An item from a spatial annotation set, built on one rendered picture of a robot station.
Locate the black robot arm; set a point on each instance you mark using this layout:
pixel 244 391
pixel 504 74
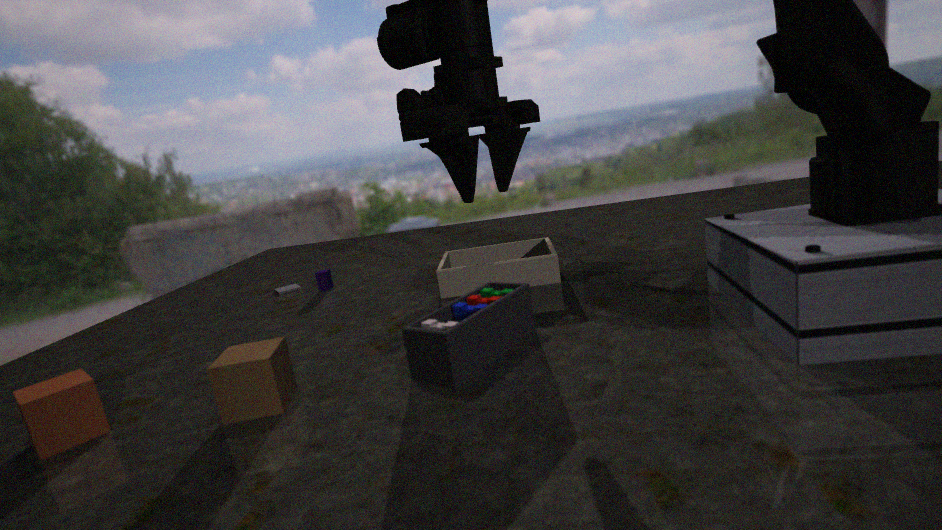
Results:
pixel 877 163

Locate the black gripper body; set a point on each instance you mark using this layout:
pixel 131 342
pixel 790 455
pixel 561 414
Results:
pixel 471 87

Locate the violet rectangular block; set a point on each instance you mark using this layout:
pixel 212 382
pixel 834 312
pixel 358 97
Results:
pixel 324 280

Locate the orange-brown block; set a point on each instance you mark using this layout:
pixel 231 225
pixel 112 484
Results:
pixel 62 412

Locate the tan cube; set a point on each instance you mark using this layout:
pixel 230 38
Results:
pixel 253 380

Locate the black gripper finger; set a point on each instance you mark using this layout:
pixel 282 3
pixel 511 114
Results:
pixel 504 148
pixel 459 155

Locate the beige open tray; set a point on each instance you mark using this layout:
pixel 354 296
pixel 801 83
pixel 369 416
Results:
pixel 532 261

